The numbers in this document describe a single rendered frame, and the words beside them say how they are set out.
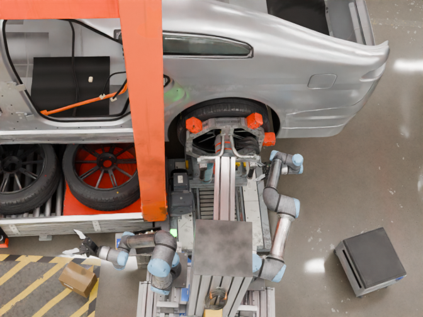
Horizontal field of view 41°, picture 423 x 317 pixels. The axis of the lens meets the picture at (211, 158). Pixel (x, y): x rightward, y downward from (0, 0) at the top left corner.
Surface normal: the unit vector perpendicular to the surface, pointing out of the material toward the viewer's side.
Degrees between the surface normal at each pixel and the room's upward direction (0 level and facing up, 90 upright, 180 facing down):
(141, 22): 90
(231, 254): 0
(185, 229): 0
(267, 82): 90
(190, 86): 90
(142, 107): 90
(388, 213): 0
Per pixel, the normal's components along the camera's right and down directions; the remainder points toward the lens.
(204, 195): 0.07, -0.46
